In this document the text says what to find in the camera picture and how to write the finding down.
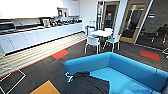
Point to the wooden framed glass door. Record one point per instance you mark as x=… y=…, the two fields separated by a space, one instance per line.
x=110 y=15
x=133 y=23

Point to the white dining table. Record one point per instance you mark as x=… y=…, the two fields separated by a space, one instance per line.
x=101 y=33

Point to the black microwave oven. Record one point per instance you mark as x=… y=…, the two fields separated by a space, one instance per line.
x=6 y=26

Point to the white upper kitchen cabinets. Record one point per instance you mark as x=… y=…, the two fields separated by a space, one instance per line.
x=26 y=8

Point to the pale wooden slatted bench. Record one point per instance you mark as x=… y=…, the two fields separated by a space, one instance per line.
x=36 y=53

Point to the white kitchen cabinets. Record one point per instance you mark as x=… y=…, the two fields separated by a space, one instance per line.
x=26 y=8
x=33 y=36

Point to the silver coffee machine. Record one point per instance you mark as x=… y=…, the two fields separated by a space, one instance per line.
x=45 y=22

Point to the white lower kitchen cabinets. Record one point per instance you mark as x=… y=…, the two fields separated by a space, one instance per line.
x=33 y=36

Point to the blue fabric sofa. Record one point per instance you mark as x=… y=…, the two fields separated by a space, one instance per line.
x=133 y=71

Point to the white clothes hanger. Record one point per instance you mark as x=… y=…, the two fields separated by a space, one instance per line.
x=69 y=78

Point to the blue waste bin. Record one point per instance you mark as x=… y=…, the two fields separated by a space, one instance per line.
x=90 y=30

